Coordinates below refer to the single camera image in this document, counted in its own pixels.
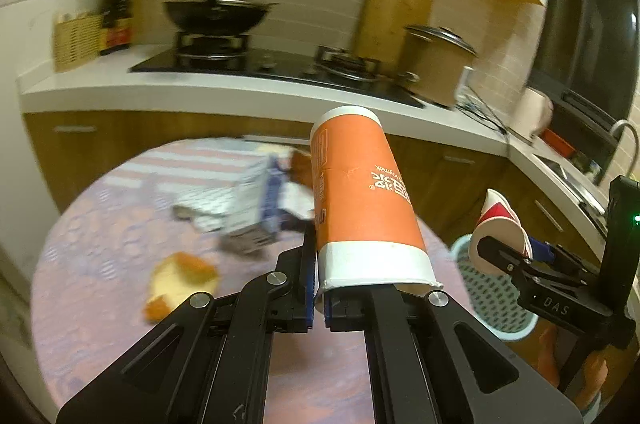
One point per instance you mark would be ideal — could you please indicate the wooden base cabinet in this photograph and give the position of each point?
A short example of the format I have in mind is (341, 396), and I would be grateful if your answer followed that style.
(150, 131)

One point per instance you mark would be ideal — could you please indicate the pale electric kettle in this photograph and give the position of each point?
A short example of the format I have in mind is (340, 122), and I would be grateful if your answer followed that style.
(535, 113)

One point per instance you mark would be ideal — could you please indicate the red and white paper cup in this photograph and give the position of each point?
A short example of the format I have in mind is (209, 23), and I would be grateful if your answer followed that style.
(500, 219)

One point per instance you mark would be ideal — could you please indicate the light blue plastic basket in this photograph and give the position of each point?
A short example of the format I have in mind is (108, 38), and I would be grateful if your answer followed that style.
(487, 304)

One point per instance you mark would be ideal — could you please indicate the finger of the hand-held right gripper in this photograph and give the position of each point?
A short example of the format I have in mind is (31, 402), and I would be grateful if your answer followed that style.
(500, 251)
(565, 261)

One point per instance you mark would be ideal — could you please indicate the wicker basket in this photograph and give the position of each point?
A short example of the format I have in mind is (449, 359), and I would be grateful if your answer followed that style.
(77, 43)

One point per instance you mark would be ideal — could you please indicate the hob knob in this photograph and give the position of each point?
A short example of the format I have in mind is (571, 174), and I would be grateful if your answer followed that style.
(267, 64)

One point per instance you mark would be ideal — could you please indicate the metal sink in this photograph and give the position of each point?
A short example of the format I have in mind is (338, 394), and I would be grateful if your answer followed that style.
(570, 184)

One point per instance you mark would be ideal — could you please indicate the black wok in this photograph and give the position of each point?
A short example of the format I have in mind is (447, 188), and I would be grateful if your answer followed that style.
(220, 17)

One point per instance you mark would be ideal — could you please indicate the black burner grate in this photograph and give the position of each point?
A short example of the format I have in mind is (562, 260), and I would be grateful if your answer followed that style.
(212, 46)
(347, 62)

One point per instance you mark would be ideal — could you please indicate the crumpled white paper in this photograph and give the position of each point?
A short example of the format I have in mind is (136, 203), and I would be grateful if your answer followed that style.
(299, 201)

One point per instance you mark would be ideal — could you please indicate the white power adapter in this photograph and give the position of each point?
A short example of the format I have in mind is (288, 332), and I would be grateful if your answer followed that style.
(465, 83)

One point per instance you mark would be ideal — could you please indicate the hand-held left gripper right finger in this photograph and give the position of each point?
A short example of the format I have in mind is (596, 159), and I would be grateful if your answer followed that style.
(328, 311)

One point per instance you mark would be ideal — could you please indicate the wooden cutting board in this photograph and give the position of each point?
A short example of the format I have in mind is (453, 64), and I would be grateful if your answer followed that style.
(390, 13)

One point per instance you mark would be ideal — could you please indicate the printed tablecloth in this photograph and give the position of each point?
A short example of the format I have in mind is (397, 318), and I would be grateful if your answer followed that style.
(100, 329)

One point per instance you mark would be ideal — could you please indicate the dark sauce bottle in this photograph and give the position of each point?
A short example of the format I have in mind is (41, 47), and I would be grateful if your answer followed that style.
(127, 16)
(110, 21)

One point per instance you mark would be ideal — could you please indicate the beige rice cooker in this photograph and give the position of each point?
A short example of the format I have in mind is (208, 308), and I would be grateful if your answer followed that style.
(435, 73)

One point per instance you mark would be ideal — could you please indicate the black glass gas hob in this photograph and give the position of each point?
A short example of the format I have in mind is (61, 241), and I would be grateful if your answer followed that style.
(280, 71)

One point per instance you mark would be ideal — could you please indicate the white and blue carton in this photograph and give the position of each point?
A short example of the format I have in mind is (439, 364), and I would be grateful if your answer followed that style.
(252, 204)

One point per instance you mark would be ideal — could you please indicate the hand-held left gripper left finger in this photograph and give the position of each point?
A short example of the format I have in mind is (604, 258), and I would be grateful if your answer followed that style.
(310, 311)

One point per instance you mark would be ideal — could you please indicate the dark window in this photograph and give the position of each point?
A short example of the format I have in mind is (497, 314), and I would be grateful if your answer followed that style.
(585, 43)

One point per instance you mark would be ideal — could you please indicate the orange peel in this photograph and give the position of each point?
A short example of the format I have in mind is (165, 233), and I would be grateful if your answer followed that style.
(180, 279)

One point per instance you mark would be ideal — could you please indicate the metal faucet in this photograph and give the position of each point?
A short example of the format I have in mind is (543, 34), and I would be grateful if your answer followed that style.
(617, 138)

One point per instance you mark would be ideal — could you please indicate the orange paper cup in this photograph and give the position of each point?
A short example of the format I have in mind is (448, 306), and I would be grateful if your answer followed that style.
(365, 204)

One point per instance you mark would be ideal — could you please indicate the person's bare foot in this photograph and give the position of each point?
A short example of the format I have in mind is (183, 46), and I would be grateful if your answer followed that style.
(551, 354)
(592, 379)

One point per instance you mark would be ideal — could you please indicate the metal pot lid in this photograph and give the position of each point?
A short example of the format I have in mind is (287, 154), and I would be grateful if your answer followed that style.
(442, 37)

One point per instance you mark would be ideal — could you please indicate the grey patterned wrapper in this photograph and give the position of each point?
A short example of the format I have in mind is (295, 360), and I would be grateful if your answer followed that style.
(202, 206)

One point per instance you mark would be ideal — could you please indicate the red box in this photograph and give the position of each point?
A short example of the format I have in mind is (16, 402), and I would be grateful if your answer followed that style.
(559, 142)

